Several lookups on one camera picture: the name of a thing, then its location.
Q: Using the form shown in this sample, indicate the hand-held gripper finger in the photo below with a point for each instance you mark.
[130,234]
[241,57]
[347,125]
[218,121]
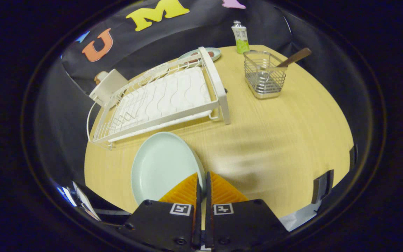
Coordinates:
[199,217]
[207,217]

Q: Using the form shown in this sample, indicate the light green plate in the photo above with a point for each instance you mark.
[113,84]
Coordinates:
[163,164]

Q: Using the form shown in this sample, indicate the white dish rack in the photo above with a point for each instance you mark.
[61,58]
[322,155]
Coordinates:
[173,94]

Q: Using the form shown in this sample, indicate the small green plate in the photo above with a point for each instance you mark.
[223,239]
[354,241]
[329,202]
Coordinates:
[215,53]

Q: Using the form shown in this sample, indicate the white flat device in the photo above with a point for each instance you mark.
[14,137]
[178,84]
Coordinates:
[86,203]

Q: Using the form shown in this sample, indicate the black table clamp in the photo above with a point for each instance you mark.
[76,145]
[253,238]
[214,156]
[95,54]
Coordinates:
[322,185]
[353,156]

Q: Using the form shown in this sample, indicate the computer monitor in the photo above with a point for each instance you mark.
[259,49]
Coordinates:
[66,196]

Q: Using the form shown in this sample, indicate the white toaster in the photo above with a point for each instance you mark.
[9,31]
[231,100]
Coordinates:
[112,85]

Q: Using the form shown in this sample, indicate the brown food piece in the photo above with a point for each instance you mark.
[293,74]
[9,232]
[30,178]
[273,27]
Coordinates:
[210,54]

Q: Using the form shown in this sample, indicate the brown bread slice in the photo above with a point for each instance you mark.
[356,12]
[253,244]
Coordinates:
[100,77]

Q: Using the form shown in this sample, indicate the clear bottle with green label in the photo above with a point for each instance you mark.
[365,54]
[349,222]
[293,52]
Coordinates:
[240,36]

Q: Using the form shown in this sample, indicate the black backdrop cloth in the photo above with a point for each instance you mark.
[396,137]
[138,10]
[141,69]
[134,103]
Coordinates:
[173,33]

